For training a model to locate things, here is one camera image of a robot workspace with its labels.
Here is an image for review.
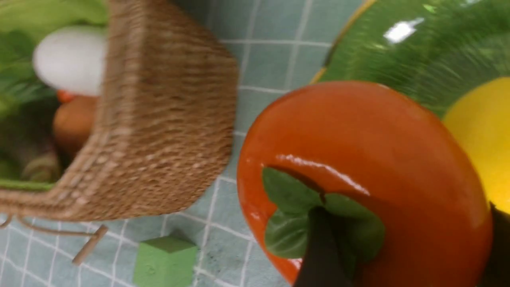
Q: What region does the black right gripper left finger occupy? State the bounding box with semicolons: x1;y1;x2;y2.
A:
293;207;352;287

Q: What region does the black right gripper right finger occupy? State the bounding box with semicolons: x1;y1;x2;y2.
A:
478;203;510;287

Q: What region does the orange persimmon with green leaves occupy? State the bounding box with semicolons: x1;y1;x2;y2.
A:
237;81;492;287

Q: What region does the yellow lemon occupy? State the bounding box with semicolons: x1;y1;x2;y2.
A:
443;77;510;213

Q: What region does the brown potato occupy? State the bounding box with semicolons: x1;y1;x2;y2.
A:
53;96;98;157

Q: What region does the green foam cube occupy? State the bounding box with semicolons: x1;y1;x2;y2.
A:
133;236;198;287

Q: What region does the woven wicker basket green lining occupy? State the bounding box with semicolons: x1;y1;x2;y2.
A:
0;0;239;267

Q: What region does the green checkered tablecloth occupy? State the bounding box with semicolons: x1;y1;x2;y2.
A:
1;0;361;287

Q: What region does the green glass leaf plate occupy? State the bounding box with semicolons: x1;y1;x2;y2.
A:
316;0;510;117

